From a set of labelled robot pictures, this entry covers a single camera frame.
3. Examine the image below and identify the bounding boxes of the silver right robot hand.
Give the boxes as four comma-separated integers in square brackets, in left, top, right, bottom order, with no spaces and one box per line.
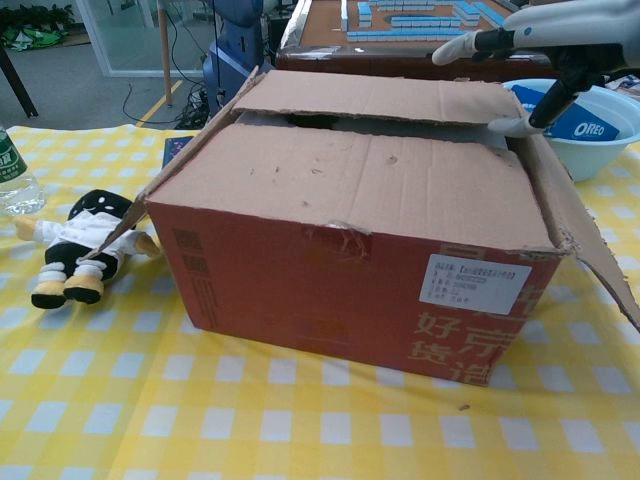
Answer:
[432,0,640,139]

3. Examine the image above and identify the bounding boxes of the red cardboard shipping box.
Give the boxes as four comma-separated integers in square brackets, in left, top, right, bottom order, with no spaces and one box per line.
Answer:
[82,67,640,389]

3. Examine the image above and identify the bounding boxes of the blue Oreo packet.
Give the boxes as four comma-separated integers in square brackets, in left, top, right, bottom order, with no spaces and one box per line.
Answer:
[510,83,621,141]

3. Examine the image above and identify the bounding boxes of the dark blue rectangular case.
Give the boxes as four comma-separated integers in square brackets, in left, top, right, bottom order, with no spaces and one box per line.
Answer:
[163,137,197,169]

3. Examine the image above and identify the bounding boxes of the white printed packet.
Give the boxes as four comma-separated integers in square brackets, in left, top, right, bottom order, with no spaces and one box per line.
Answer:
[607,69,640,94]

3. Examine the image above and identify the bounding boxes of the light blue plastic basin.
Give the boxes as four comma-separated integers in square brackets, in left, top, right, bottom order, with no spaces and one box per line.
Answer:
[502,78,640,183]

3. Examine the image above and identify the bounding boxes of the brown mahjong table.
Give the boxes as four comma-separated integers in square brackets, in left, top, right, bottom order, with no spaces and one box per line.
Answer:
[275,0,602,84]

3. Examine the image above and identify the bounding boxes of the wooden pole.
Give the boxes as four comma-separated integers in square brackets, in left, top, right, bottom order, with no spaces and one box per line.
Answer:
[157,0,174,107]

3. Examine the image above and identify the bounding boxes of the white framed glass partition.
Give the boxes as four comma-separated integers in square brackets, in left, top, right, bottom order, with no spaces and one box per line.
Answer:
[74,0,211,79]

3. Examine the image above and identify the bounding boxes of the yellow white checkered tablecloth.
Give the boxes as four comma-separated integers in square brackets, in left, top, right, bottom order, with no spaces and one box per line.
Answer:
[0,122,640,480]

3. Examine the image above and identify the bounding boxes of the green bags pile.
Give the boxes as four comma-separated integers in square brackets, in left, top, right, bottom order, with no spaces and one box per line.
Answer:
[0,24,69,51]

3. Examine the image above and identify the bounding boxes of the black-headed plush doll white coat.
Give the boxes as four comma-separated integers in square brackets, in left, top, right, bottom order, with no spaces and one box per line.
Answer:
[13,189,161,311]

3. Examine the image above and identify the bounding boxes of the black table leg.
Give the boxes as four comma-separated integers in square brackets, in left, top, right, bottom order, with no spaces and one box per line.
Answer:
[0,47,39,119]

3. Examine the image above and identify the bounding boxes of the clear water bottle green label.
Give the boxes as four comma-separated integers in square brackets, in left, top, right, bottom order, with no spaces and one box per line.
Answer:
[0,122,47,217]

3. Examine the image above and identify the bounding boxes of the blue machine pedestal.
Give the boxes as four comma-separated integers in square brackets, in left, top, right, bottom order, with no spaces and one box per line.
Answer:
[202,0,276,119]

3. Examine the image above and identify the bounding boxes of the black floor cables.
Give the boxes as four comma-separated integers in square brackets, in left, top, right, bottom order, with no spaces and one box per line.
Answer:
[124,79,221,126]

